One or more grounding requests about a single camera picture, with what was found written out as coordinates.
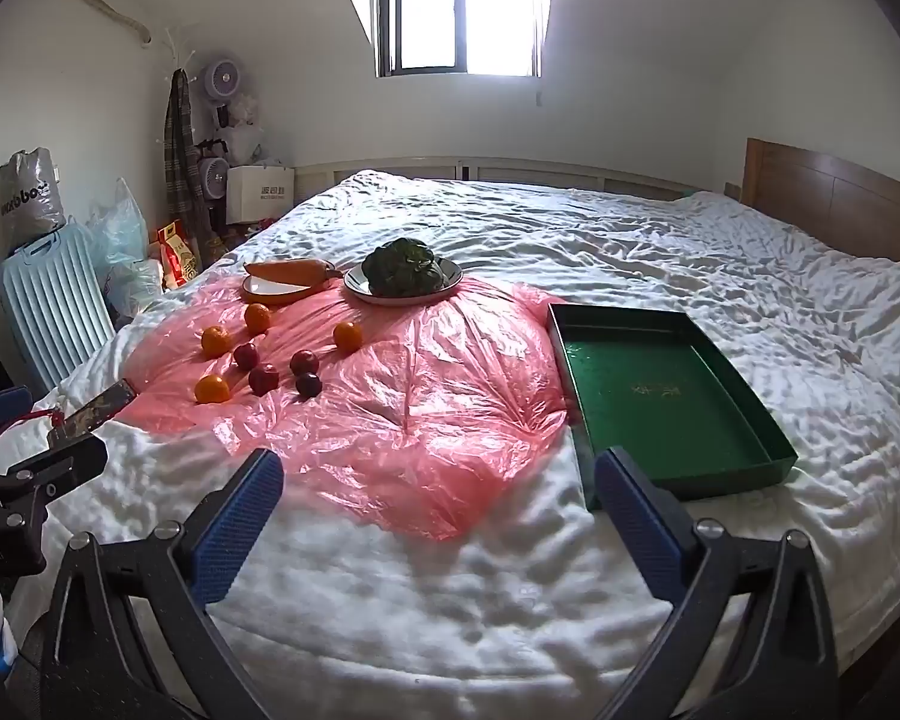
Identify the round metal plate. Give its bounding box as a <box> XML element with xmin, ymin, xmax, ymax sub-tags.
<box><xmin>343</xmin><ymin>259</ymin><xmax>466</xmax><ymax>307</ymax></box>

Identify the patterned dark flat object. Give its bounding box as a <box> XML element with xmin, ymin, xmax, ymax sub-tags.
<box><xmin>49</xmin><ymin>379</ymin><xmax>137</xmax><ymax>445</ymax></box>

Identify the beige wall pipe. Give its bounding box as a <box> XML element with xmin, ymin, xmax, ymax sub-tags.
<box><xmin>34</xmin><ymin>0</ymin><xmax>152</xmax><ymax>46</ymax></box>

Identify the green rectangular tray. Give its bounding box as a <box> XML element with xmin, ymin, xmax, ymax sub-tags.
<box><xmin>546</xmin><ymin>301</ymin><xmax>800</xmax><ymax>512</ymax></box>

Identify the plaid scarf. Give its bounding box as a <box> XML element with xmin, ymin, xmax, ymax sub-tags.
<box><xmin>163</xmin><ymin>69</ymin><xmax>211</xmax><ymax>263</ymax></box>

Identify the orange carrot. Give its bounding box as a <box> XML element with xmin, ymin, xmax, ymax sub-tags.
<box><xmin>243</xmin><ymin>259</ymin><xmax>344</xmax><ymax>287</ymax></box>

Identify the small grey fan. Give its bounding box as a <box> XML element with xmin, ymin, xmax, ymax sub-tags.
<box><xmin>197</xmin><ymin>157</ymin><xmax>230</xmax><ymax>200</ymax></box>

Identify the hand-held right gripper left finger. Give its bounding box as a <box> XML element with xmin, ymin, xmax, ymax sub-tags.
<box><xmin>41</xmin><ymin>448</ymin><xmax>286</xmax><ymax>720</ymax></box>

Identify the pink plastic sheet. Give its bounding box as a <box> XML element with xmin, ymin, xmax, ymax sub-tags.
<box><xmin>124</xmin><ymin>270</ymin><xmax>582</xmax><ymax>541</ymax></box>

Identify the white coat rack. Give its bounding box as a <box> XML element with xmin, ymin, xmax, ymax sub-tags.
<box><xmin>154</xmin><ymin>26</ymin><xmax>203</xmax><ymax>143</ymax></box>

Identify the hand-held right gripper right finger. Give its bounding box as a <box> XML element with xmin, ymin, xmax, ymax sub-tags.
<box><xmin>594</xmin><ymin>446</ymin><xmax>841</xmax><ymax>720</ymax></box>

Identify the clear plastic bag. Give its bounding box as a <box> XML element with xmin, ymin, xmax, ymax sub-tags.
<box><xmin>86</xmin><ymin>178</ymin><xmax>166</xmax><ymax>316</ymax></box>

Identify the white plate with orange rim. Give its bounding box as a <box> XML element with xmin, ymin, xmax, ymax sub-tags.
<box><xmin>241</xmin><ymin>274</ymin><xmax>323</xmax><ymax>306</ymax></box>

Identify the grey printed bag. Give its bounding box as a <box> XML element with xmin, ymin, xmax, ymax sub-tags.
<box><xmin>0</xmin><ymin>148</ymin><xmax>68</xmax><ymax>248</ymax></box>

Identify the light blue ribbed heater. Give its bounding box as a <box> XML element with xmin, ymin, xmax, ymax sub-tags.
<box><xmin>0</xmin><ymin>216</ymin><xmax>117</xmax><ymax>391</ymax></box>

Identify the red snack bag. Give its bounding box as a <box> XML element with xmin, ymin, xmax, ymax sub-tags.
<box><xmin>154</xmin><ymin>220</ymin><xmax>202</xmax><ymax>290</ymax></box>

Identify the white cardboard box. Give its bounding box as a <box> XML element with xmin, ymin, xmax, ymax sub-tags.
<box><xmin>226</xmin><ymin>163</ymin><xmax>296</xmax><ymax>226</ymax></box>

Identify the wooden headboard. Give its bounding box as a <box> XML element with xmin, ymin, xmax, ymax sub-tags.
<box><xmin>742</xmin><ymin>137</ymin><xmax>900</xmax><ymax>263</ymax></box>

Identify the dark framed window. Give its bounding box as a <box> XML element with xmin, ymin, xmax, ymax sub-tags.
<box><xmin>375</xmin><ymin>0</ymin><xmax>542</xmax><ymax>78</ymax></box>

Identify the small purple fan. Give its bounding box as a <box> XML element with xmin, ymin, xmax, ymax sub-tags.
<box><xmin>202</xmin><ymin>55</ymin><xmax>242</xmax><ymax>100</ymax></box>

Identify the beige panelled bed rail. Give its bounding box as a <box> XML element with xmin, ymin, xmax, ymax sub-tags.
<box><xmin>292</xmin><ymin>157</ymin><xmax>710</xmax><ymax>203</ymax></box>

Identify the dark green leafy vegetable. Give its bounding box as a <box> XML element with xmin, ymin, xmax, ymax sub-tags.
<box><xmin>363</xmin><ymin>238</ymin><xmax>447</xmax><ymax>296</ymax></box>

